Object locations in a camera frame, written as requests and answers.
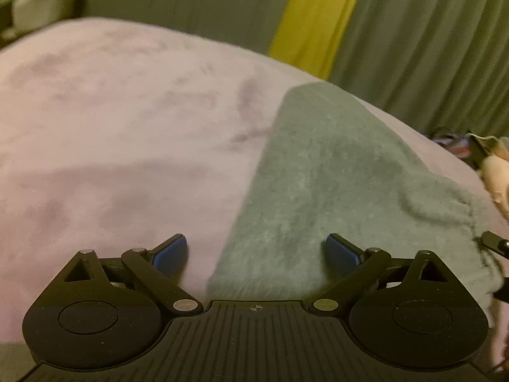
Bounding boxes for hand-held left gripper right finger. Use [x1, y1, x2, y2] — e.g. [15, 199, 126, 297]
[312, 233, 453, 316]

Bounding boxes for grey curtain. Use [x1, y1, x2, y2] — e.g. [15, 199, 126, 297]
[83, 0, 509, 138]

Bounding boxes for pile of clothes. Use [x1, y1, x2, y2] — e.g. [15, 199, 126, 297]
[429, 126, 509, 220]

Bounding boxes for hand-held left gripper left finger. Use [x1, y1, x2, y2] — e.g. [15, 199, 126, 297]
[64, 233, 204, 316]

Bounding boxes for grey pants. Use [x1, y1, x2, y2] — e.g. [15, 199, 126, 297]
[207, 81, 505, 329]

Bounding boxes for pink blanket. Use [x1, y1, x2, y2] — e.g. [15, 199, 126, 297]
[0, 17, 509, 382]

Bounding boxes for yellow curtain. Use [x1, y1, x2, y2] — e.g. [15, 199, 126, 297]
[268, 0, 371, 81]

